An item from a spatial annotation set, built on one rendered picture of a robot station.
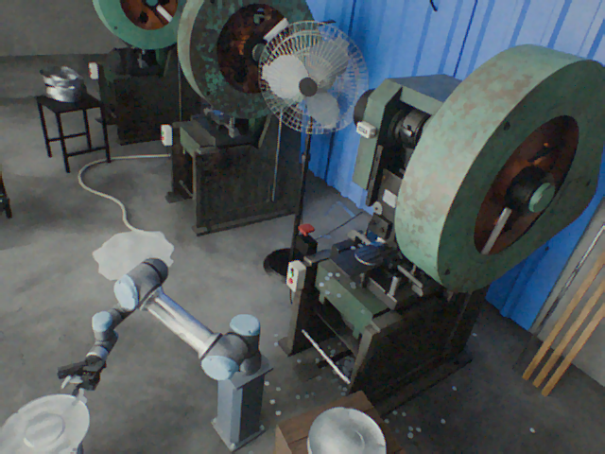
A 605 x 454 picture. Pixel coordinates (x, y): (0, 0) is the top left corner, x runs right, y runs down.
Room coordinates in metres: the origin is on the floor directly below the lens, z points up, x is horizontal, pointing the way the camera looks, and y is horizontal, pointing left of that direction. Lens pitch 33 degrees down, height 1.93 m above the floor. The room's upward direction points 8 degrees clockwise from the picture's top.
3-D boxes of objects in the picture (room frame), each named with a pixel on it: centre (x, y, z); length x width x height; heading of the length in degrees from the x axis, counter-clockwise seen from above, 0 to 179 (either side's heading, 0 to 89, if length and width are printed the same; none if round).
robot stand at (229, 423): (1.22, 0.17, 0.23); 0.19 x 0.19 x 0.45; 44
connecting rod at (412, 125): (1.70, -0.40, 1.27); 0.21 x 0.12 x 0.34; 129
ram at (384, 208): (1.67, -0.37, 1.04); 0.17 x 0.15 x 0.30; 129
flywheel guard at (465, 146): (1.51, -0.70, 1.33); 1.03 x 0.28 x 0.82; 129
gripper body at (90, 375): (1.14, 0.78, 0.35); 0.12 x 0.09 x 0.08; 179
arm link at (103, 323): (1.31, 0.77, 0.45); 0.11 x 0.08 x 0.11; 161
